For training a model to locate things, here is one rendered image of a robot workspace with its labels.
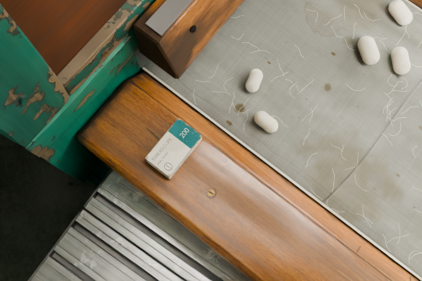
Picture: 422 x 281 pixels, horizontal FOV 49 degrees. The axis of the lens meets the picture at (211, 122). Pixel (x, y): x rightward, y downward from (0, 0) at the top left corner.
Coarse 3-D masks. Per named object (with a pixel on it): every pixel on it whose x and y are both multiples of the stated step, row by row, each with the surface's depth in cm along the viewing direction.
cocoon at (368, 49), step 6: (366, 36) 59; (360, 42) 59; (366, 42) 59; (372, 42) 59; (360, 48) 60; (366, 48) 59; (372, 48) 59; (360, 54) 60; (366, 54) 59; (372, 54) 59; (378, 54) 59; (366, 60) 59; (372, 60) 59; (378, 60) 59
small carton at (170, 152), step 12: (180, 120) 53; (168, 132) 52; (180, 132) 52; (192, 132) 52; (156, 144) 52; (168, 144) 52; (180, 144) 52; (192, 144) 52; (156, 156) 52; (168, 156) 52; (180, 156) 52; (156, 168) 52; (168, 168) 51
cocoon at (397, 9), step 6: (396, 0) 61; (390, 6) 61; (396, 6) 61; (402, 6) 61; (390, 12) 62; (396, 12) 61; (402, 12) 60; (408, 12) 60; (396, 18) 61; (402, 18) 61; (408, 18) 60; (402, 24) 61
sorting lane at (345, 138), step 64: (256, 0) 62; (320, 0) 63; (384, 0) 63; (192, 64) 59; (256, 64) 60; (320, 64) 60; (384, 64) 61; (256, 128) 58; (320, 128) 58; (384, 128) 58; (320, 192) 56; (384, 192) 56
